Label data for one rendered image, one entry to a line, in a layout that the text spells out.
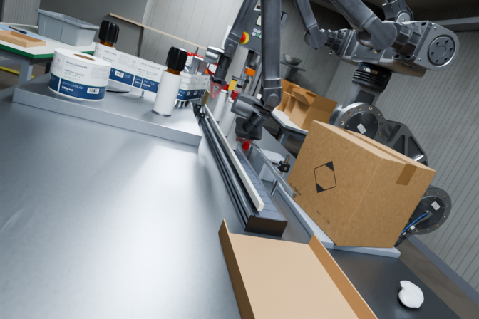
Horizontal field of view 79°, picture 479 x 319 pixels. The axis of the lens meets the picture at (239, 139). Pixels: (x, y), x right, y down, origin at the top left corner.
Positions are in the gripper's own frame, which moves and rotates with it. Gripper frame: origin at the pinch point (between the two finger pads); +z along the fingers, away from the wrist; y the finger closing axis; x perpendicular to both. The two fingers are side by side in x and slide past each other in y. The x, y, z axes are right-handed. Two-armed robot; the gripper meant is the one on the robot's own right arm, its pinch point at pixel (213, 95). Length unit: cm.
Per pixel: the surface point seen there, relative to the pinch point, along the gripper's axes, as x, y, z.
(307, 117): 123, -118, 8
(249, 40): 10.8, -8.8, -30.9
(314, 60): 267, -423, -74
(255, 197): 3, 77, 11
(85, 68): -53, 20, 2
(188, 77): -12.4, -13.4, -3.1
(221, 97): 5.5, -5.5, 0.5
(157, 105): -24.4, 9.5, 10.4
